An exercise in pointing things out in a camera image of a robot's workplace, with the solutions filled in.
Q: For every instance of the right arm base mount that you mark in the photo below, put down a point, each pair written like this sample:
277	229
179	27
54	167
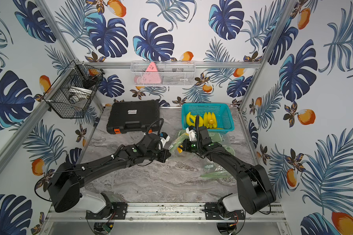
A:
217	211

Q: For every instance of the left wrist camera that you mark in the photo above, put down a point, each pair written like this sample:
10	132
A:
164	138

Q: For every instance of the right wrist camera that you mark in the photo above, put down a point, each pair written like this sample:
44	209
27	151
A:
191	132

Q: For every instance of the black wire basket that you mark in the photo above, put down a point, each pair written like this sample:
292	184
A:
73	92

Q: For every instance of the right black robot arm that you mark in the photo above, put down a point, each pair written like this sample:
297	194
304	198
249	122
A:
254	190

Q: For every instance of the yellow banana from bag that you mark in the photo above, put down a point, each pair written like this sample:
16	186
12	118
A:
210	121

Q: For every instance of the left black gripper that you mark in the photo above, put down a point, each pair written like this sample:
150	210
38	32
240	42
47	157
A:
163	154

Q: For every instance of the yellow bananas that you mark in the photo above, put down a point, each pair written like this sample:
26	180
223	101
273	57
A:
180	148

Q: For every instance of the black plastic tool case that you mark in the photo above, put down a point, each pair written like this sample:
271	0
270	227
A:
130	116

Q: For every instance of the yellow single banana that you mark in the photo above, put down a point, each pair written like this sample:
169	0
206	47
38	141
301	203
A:
191	119

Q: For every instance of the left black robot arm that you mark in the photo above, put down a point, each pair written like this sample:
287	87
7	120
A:
67	185

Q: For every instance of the zip-top bag green print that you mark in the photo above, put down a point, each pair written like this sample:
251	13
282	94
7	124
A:
220	163

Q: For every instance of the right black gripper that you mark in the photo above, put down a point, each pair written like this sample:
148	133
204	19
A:
186	146

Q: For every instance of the teal plastic basket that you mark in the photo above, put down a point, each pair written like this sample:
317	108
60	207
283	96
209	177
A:
216	117

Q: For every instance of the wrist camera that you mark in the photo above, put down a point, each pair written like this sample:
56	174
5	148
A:
191	132
164	138

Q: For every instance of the zip-top bag with bananas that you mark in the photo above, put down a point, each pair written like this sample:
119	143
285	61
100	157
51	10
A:
174	148

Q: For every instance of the pink triangle card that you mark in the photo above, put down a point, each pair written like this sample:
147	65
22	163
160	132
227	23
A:
151	75

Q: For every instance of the aluminium front rail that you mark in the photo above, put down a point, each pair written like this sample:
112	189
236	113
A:
168	212

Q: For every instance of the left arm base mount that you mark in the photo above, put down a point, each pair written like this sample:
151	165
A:
114	211

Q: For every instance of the clear mesh wall tray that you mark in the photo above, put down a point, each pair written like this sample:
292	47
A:
172	73

